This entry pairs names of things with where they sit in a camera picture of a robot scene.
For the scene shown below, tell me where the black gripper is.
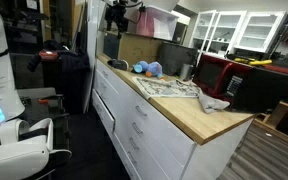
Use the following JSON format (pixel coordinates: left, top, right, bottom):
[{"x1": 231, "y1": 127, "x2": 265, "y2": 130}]
[{"x1": 104, "y1": 0, "x2": 134, "y2": 39}]

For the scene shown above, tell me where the white drawer cabinet wooden top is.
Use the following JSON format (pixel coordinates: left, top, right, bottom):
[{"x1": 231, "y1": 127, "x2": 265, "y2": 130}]
[{"x1": 91, "y1": 53, "x2": 257, "y2": 180}]

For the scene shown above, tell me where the white panel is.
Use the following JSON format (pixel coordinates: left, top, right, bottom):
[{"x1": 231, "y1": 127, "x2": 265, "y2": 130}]
[{"x1": 81, "y1": 0, "x2": 101, "y2": 114}]

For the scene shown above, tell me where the dark grey sneaker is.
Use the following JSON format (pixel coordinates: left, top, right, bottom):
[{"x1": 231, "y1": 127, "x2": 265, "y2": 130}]
[{"x1": 107, "y1": 58, "x2": 130, "y2": 71}]

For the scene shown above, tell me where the clear plastic storage bin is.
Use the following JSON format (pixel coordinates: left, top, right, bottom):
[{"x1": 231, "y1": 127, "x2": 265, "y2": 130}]
[{"x1": 136, "y1": 5, "x2": 180, "y2": 42}]

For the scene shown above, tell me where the dark jacket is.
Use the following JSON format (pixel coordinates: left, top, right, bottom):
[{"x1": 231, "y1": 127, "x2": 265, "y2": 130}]
[{"x1": 27, "y1": 39, "x2": 92, "y2": 73}]

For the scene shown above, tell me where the blue plush toy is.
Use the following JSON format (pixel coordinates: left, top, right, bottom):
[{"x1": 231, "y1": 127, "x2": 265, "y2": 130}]
[{"x1": 132, "y1": 60, "x2": 167, "y2": 81}]

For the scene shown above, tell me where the patterned white cloth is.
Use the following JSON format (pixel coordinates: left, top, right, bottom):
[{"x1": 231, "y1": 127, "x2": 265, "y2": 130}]
[{"x1": 131, "y1": 76, "x2": 203, "y2": 100}]

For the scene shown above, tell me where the black cabinet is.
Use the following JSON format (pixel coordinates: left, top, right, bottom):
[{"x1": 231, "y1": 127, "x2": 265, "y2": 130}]
[{"x1": 42, "y1": 61, "x2": 87, "y2": 115}]

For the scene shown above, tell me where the metal cup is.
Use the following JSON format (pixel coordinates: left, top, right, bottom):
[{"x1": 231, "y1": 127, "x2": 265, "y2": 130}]
[{"x1": 178, "y1": 63, "x2": 195, "y2": 82}]

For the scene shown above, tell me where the dark storage shelf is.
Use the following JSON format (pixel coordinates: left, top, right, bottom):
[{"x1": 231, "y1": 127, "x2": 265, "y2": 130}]
[{"x1": 0, "y1": 0, "x2": 52, "y2": 89}]

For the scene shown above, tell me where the black clamp orange tip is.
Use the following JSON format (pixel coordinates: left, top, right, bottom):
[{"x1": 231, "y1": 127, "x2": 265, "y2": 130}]
[{"x1": 37, "y1": 94, "x2": 66, "y2": 105}]

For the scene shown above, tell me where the black perforated robot stand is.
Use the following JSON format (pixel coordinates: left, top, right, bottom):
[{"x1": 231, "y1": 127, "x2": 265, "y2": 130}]
[{"x1": 15, "y1": 87, "x2": 72, "y2": 158}]

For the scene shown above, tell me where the grey crumpled cloth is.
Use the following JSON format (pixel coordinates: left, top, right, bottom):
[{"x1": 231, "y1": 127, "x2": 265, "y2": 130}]
[{"x1": 197, "y1": 89, "x2": 232, "y2": 115}]

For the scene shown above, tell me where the white glass door cabinet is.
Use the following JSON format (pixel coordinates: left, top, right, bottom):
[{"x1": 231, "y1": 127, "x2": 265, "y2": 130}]
[{"x1": 188, "y1": 9, "x2": 288, "y2": 54}]

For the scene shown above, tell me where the yellow black power tool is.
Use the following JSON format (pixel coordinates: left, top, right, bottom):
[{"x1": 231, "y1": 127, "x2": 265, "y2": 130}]
[{"x1": 233, "y1": 57, "x2": 274, "y2": 67}]

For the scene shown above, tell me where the red black microwave oven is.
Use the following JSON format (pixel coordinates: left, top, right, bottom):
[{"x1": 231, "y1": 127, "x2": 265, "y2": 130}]
[{"x1": 192, "y1": 53, "x2": 288, "y2": 114}]

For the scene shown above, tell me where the wooden workbench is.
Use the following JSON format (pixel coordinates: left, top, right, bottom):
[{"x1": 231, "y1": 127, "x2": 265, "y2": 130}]
[{"x1": 251, "y1": 84, "x2": 288, "y2": 151}]

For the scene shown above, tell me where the white drawer with steel handle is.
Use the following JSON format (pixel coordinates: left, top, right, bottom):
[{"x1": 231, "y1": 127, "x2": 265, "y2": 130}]
[
  {"x1": 115, "y1": 136, "x2": 142, "y2": 180},
  {"x1": 115, "y1": 112, "x2": 174, "y2": 180},
  {"x1": 94, "y1": 61, "x2": 119, "y2": 108},
  {"x1": 115, "y1": 125, "x2": 154, "y2": 180},
  {"x1": 93, "y1": 75, "x2": 118, "y2": 118},
  {"x1": 91, "y1": 89, "x2": 116, "y2": 134},
  {"x1": 116, "y1": 98, "x2": 188, "y2": 180}
]

